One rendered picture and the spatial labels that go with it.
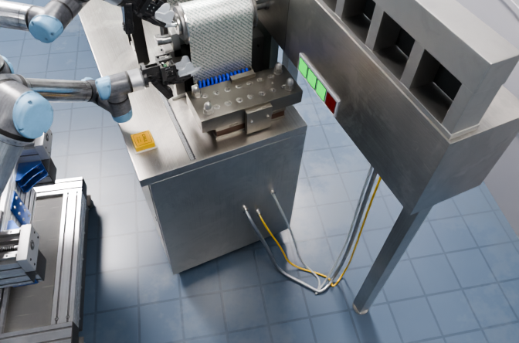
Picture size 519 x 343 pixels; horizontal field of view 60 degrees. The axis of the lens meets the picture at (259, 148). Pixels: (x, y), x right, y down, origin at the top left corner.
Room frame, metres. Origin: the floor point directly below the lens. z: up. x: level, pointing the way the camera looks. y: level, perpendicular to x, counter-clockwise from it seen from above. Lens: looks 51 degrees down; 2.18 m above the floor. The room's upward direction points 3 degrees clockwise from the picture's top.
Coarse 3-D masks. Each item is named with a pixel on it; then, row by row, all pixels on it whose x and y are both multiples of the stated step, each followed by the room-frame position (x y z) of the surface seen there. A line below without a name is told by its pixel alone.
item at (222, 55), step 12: (228, 36) 1.31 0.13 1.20; (240, 36) 1.33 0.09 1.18; (252, 36) 1.35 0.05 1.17; (192, 48) 1.25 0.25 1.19; (204, 48) 1.26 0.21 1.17; (216, 48) 1.29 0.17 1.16; (228, 48) 1.31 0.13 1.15; (240, 48) 1.33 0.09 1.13; (192, 60) 1.24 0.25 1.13; (204, 60) 1.26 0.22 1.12; (216, 60) 1.29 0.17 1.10; (228, 60) 1.31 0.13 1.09; (240, 60) 1.33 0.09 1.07; (204, 72) 1.26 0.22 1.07; (216, 72) 1.28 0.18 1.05; (228, 72) 1.31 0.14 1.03
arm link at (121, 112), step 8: (128, 96) 1.13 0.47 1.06; (104, 104) 1.11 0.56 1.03; (112, 104) 1.08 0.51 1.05; (120, 104) 1.08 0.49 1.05; (128, 104) 1.11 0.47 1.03; (112, 112) 1.08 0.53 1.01; (120, 112) 1.08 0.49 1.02; (128, 112) 1.10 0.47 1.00; (120, 120) 1.08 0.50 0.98; (128, 120) 1.09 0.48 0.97
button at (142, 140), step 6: (144, 132) 1.07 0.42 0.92; (150, 132) 1.08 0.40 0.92; (132, 138) 1.04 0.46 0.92; (138, 138) 1.04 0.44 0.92; (144, 138) 1.05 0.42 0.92; (150, 138) 1.05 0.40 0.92; (138, 144) 1.01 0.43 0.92; (144, 144) 1.02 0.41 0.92; (150, 144) 1.02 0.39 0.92; (138, 150) 1.00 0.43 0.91
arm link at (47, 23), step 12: (0, 0) 1.09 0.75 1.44; (0, 12) 1.05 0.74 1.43; (12, 12) 1.05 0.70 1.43; (24, 12) 1.04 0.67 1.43; (36, 12) 1.04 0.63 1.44; (48, 12) 1.04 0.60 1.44; (60, 12) 1.06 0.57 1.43; (72, 12) 1.10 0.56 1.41; (0, 24) 1.04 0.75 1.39; (12, 24) 1.03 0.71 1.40; (24, 24) 1.03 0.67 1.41; (36, 24) 1.00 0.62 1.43; (48, 24) 1.00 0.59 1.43; (60, 24) 1.03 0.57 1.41; (36, 36) 1.00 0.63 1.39; (48, 36) 0.99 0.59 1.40
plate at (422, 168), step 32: (288, 0) 1.31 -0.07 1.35; (288, 32) 1.29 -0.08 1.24; (320, 32) 1.13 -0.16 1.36; (320, 64) 1.11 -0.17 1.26; (352, 64) 0.98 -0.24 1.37; (352, 96) 0.95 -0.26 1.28; (384, 96) 0.85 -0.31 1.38; (512, 96) 0.81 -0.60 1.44; (352, 128) 0.91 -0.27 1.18; (384, 128) 0.81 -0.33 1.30; (416, 128) 0.73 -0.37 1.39; (480, 128) 0.70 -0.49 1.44; (512, 128) 0.74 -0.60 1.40; (384, 160) 0.78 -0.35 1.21; (416, 160) 0.70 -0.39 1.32; (448, 160) 0.66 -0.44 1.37; (480, 160) 0.72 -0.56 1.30; (416, 192) 0.66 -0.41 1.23; (448, 192) 0.70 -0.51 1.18
